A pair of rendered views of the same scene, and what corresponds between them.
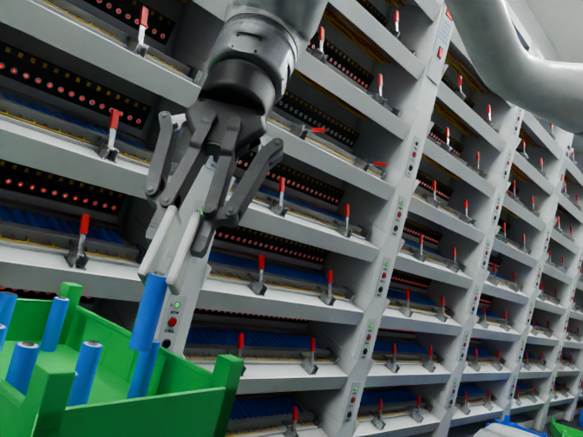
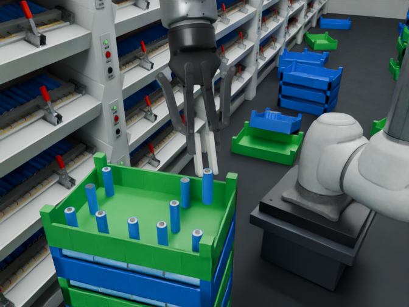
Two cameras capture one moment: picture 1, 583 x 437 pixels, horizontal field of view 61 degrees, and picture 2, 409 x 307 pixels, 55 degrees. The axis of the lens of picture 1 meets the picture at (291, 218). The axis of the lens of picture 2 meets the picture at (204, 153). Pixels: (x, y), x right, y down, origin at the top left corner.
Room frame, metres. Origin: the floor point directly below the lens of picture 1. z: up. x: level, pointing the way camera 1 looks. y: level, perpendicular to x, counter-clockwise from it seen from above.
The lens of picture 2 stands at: (-0.08, 0.28, 0.98)
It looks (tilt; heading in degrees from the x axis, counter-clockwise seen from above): 31 degrees down; 340
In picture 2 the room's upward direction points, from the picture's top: straight up
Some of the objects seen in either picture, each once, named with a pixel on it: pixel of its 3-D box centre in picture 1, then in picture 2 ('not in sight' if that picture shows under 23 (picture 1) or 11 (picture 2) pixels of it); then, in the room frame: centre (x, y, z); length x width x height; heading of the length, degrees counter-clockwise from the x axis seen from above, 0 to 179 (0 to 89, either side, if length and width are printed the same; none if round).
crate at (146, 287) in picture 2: not in sight; (150, 240); (0.49, 0.19, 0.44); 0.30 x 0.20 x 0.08; 55
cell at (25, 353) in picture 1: (17, 381); (162, 237); (0.41, 0.18, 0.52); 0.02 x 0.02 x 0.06
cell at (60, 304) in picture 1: (55, 322); (108, 181); (0.61, 0.24, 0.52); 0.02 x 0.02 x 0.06
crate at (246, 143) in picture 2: not in sight; (267, 142); (1.39, -0.57, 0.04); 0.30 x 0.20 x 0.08; 46
